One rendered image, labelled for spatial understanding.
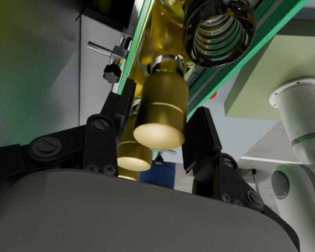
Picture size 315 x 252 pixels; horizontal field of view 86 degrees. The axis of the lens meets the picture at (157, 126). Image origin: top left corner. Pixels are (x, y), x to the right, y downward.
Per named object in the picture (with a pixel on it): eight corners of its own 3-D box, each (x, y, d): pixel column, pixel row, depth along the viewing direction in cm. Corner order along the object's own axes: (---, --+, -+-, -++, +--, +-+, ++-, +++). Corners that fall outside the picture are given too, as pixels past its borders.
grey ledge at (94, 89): (96, -7, 37) (76, 17, 31) (134, 12, 39) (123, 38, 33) (84, 150, 113) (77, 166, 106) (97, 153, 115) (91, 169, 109)
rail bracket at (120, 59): (103, 11, 31) (75, 53, 24) (137, 28, 33) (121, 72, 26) (100, 31, 35) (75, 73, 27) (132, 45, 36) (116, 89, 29)
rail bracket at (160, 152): (161, 125, 61) (157, 160, 53) (179, 131, 63) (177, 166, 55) (157, 130, 64) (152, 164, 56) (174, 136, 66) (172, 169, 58)
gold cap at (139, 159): (137, 110, 16) (126, 153, 13) (164, 127, 17) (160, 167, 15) (118, 123, 18) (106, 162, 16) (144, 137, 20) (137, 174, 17)
